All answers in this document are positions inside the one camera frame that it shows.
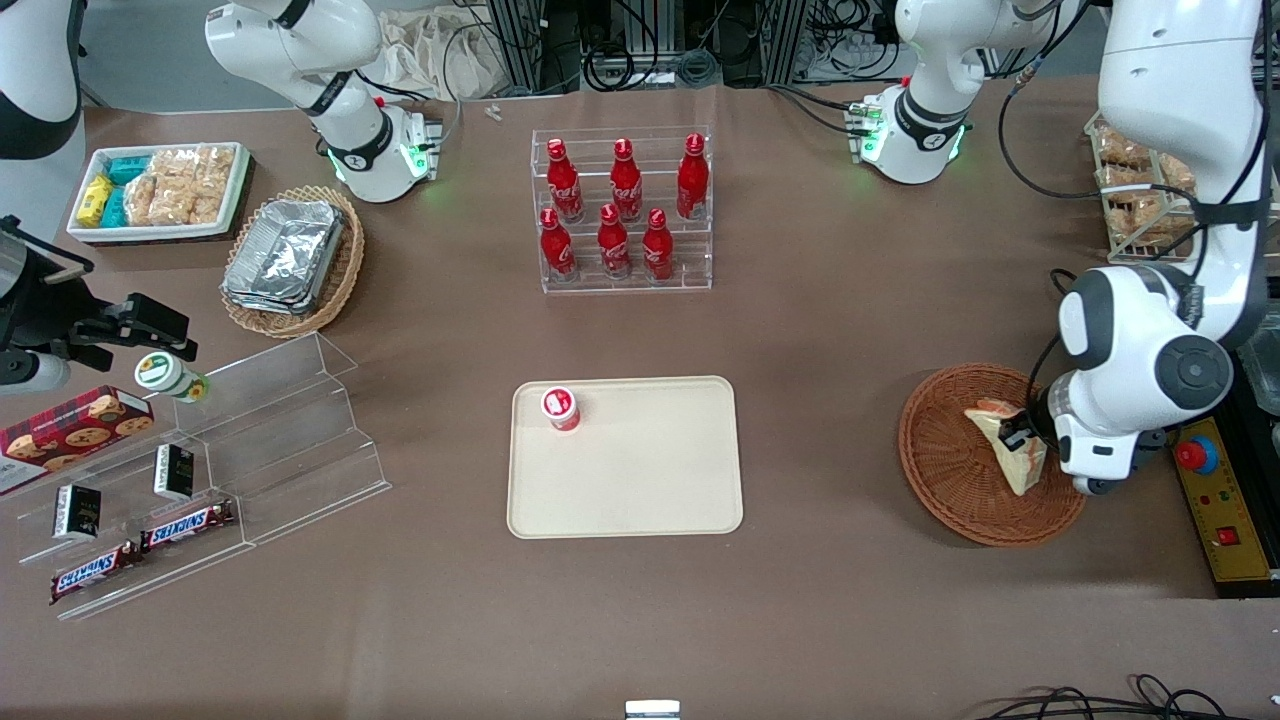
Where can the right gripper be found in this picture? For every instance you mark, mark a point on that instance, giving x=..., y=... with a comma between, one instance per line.
x=52, y=308

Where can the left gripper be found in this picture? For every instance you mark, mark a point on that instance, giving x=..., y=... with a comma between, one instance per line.
x=1043, y=411

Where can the triangular sandwich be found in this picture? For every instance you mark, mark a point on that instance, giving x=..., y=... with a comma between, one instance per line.
x=1020, y=468

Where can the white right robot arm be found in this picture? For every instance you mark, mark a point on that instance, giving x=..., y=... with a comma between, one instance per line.
x=350, y=130

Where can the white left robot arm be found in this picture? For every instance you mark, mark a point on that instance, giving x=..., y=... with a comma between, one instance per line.
x=1170, y=120

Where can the white rectangular snack tray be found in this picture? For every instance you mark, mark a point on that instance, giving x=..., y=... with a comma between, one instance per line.
x=160, y=232

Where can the brown wicker basket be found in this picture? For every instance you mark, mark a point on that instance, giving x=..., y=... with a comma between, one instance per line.
x=950, y=470

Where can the light wicker basket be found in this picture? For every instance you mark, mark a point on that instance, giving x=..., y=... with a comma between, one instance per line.
x=340, y=280

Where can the beige plastic tray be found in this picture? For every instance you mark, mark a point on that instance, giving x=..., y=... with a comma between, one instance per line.
x=650, y=470

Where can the teal snack packet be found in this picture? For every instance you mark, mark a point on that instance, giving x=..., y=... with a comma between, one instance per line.
x=128, y=168
x=115, y=208

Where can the dark brown board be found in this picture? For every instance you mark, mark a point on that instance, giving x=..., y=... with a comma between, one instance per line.
x=180, y=252

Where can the yellow snack packet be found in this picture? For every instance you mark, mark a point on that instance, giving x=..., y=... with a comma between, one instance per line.
x=95, y=200

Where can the green sunflower yogurt cup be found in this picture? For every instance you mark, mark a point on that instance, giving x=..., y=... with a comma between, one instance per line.
x=165, y=375

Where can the clear rice cracker bag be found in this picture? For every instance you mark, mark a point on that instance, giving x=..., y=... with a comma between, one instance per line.
x=155, y=195
x=210, y=178

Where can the red tartan cookie box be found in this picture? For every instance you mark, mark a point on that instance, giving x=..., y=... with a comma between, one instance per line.
x=70, y=430

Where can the aluminium foil container stack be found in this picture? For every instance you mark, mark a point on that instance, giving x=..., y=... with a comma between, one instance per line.
x=285, y=255

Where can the small black carton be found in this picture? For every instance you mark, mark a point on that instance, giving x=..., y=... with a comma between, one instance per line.
x=75, y=512
x=173, y=472

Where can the clear snack bag rack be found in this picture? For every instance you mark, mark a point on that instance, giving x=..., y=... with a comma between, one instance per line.
x=1100, y=240

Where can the yellow emergency stop box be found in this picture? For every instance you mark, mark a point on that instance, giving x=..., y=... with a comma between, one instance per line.
x=1225, y=520

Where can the clear acrylic stepped shelf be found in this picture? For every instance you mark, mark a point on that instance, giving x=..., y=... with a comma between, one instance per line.
x=290, y=430

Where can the brown snack bag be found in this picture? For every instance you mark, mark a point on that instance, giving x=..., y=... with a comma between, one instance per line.
x=1140, y=218
x=1175, y=178
x=1125, y=150

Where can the Snickers chocolate bar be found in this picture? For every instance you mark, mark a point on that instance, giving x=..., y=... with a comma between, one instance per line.
x=188, y=525
x=95, y=573

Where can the white cloth bag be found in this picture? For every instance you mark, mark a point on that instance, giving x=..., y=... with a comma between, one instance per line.
x=430, y=55

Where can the red cola bottle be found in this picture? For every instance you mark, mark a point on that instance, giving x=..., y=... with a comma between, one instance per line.
x=556, y=245
x=613, y=242
x=563, y=182
x=657, y=245
x=692, y=180
x=625, y=182

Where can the clear acrylic bottle rack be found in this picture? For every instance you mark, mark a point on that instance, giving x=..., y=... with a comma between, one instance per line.
x=620, y=275

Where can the small white block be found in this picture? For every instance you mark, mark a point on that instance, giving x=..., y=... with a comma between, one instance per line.
x=652, y=710

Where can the metal equipment rack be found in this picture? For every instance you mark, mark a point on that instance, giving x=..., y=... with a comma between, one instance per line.
x=540, y=40

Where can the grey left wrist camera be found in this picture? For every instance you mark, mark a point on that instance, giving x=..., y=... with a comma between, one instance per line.
x=1095, y=487

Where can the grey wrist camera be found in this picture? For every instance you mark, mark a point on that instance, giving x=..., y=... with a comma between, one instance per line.
x=1095, y=487
x=30, y=372

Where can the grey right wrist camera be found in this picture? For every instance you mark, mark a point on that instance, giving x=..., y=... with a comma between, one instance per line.
x=30, y=372

